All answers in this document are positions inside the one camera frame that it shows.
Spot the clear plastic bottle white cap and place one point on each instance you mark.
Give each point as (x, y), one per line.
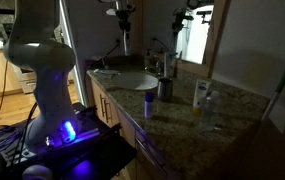
(209, 113)

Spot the chrome faucet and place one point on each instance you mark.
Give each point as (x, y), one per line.
(167, 63)

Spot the white oval sink basin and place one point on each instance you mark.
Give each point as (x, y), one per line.
(133, 81)

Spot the round gray knob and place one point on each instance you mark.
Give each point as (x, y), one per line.
(37, 172)

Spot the white kitchen stove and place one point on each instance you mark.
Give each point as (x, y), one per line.
(27, 81)

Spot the wooden vanity cabinet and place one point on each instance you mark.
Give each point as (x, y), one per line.
(115, 113)

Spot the soap dispenser bottle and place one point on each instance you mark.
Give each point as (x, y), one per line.
(147, 60)

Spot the white toothbrush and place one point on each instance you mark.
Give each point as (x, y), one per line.
(106, 71)

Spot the stainless steel cup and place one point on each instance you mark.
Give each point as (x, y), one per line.
(165, 89)

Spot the white door frame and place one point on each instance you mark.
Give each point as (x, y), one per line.
(73, 63)

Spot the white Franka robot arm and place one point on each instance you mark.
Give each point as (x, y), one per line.
(50, 90)

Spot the wood framed mirror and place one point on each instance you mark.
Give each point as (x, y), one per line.
(215, 40)

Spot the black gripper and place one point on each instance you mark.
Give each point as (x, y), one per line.
(125, 12)

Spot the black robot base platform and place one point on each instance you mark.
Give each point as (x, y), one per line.
(95, 150)

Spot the white lotion tube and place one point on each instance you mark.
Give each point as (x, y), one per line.
(200, 95)

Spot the small bottle purple cap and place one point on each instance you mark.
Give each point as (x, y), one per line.
(148, 106)

